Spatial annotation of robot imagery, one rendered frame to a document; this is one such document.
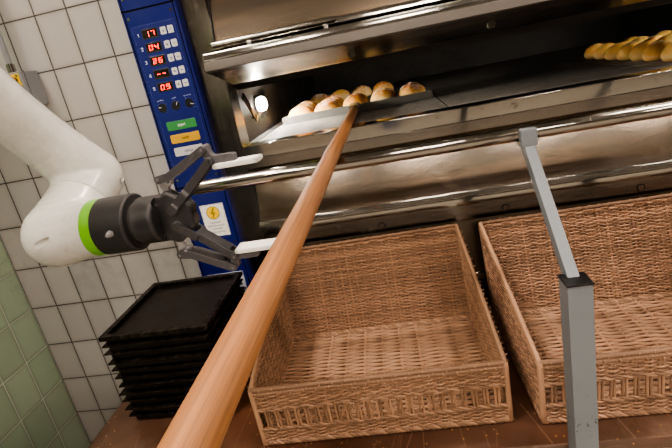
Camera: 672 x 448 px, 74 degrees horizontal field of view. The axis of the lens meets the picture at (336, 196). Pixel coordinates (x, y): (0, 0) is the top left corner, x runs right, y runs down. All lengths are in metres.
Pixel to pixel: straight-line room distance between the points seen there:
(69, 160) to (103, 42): 0.68
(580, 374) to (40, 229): 0.91
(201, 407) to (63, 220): 0.56
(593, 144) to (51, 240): 1.28
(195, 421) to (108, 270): 1.45
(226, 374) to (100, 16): 1.30
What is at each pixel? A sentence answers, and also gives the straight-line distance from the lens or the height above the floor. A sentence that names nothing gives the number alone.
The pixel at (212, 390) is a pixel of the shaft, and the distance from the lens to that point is 0.29.
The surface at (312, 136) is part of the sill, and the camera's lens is 1.31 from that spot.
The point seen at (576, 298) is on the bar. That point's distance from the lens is 0.84.
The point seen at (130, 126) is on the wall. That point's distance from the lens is 1.49.
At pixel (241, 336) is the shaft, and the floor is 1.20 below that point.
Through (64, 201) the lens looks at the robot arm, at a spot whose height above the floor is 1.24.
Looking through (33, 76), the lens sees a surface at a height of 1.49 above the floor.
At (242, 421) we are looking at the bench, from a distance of 1.25.
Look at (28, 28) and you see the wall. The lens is 1.63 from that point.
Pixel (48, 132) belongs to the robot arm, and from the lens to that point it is 0.87.
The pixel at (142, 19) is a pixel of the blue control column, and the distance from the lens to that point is 1.41.
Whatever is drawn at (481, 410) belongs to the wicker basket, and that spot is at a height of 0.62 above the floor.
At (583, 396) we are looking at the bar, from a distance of 0.96.
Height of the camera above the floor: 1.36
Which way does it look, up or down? 16 degrees down
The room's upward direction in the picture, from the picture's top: 11 degrees counter-clockwise
